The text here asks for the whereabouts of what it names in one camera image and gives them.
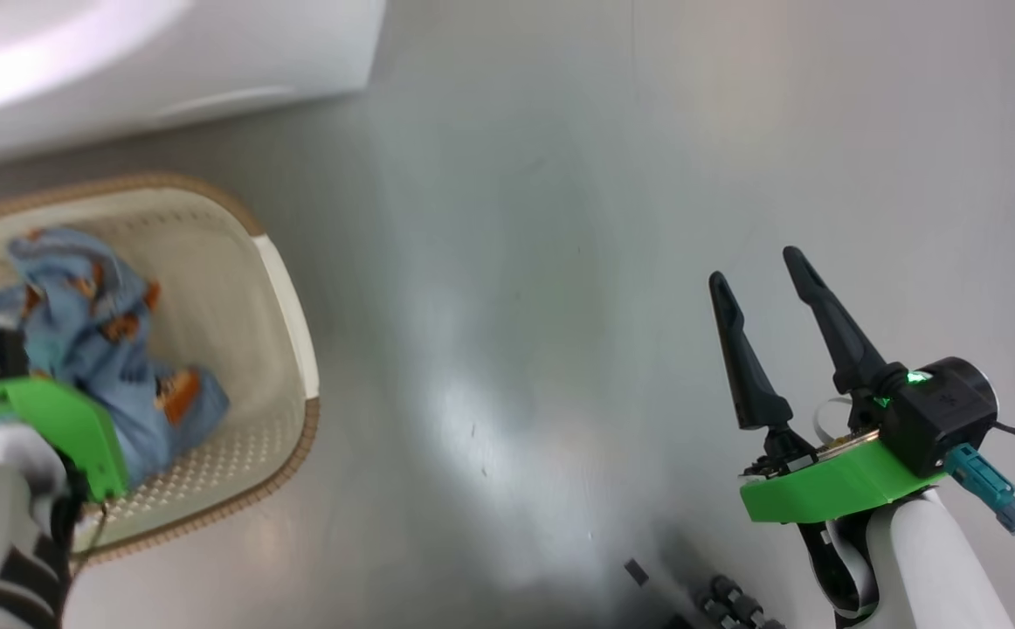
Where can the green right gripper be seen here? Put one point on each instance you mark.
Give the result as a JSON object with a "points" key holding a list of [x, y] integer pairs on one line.
{"points": [[839, 485]]}

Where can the blue printed garment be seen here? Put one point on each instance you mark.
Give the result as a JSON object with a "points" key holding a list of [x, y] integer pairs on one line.
{"points": [[123, 367]]}

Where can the white front-load washing machine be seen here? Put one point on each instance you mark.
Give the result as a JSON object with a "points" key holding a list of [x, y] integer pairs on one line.
{"points": [[167, 61]]}

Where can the dark robot base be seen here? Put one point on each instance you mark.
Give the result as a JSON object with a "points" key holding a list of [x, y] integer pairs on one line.
{"points": [[735, 607]]}

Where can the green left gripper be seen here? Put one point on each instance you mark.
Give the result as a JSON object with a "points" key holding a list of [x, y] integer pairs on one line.
{"points": [[62, 419]]}

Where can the cream perforated laundry basket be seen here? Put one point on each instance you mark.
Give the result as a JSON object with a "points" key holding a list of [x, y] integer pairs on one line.
{"points": [[237, 332]]}

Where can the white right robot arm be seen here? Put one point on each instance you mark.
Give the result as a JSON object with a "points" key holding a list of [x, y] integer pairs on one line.
{"points": [[927, 568]]}

